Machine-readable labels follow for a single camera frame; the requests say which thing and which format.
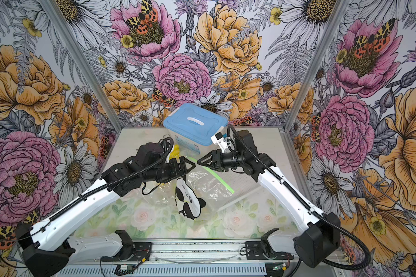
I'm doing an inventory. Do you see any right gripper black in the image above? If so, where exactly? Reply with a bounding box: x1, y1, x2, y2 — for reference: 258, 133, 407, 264
198, 148, 246, 173

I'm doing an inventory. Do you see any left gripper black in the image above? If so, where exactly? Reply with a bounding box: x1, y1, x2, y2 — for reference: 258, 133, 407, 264
142, 157, 195, 184

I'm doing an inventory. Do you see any panda zip-top bag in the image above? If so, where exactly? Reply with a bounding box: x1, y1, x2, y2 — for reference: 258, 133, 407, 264
143, 166, 235, 222

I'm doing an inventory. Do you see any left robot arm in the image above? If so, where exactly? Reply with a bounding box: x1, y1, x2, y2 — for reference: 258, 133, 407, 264
15, 137, 196, 277

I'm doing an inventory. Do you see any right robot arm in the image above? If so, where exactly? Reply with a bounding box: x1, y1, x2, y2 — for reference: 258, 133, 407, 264
198, 125, 371, 271

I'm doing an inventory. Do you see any yellow banana bunch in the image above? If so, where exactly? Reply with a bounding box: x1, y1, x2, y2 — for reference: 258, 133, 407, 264
168, 144, 180, 160

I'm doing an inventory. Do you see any blue lid storage box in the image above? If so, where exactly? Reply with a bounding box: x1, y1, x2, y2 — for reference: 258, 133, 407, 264
163, 103, 228, 159

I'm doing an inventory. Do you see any white plastic basket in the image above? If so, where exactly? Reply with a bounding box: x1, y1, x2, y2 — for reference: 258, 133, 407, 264
215, 170, 261, 211

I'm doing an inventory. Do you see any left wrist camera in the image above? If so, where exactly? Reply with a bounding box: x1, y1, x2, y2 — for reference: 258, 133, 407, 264
135, 143, 164, 166

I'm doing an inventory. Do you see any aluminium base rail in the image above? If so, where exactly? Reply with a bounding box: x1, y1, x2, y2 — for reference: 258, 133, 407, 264
56, 239, 352, 277

